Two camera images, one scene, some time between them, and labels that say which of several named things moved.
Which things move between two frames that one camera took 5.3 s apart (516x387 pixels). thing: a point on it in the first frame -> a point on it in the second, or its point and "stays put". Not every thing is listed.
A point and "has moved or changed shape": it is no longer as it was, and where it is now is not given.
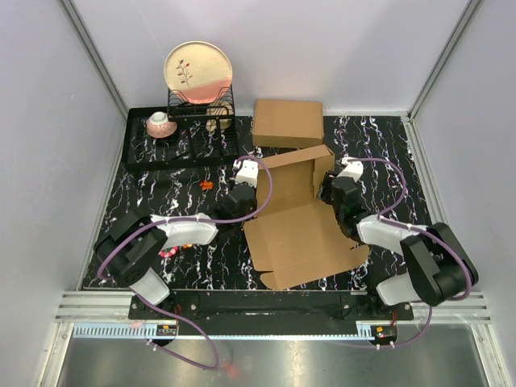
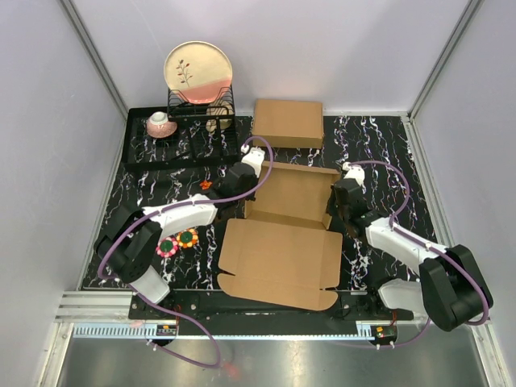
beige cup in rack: (219, 108) stays put
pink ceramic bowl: (159, 126) stays put
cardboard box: (299, 239) has moved or changed shape
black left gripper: (253, 205) -> (251, 196)
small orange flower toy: (206, 185) stays put
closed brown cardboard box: (288, 123) stays put
